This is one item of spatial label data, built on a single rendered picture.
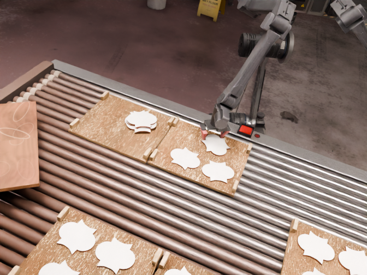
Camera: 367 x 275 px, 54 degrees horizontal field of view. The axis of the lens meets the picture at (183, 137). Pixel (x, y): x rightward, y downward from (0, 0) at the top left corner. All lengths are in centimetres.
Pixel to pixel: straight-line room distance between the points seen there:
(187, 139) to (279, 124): 195
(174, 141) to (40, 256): 78
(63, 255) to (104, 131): 65
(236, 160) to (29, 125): 94
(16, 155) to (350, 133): 312
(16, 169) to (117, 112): 62
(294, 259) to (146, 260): 56
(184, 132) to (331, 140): 214
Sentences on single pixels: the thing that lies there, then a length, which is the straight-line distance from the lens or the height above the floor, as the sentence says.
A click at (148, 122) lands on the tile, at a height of 97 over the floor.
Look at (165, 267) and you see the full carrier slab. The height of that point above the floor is 94.
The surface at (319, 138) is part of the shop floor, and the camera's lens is 364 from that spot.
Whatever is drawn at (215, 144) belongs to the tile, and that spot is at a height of 94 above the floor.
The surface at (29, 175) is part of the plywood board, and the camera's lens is 147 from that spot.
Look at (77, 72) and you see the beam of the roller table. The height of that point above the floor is 91.
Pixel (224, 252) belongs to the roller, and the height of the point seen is 92.
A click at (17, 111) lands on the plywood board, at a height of 104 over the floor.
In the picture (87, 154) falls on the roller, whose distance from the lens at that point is 170.
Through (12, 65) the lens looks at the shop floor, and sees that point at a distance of 407.
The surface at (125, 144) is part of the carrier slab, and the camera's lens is 171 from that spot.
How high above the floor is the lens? 213
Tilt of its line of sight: 42 degrees down
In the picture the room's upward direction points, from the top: 10 degrees clockwise
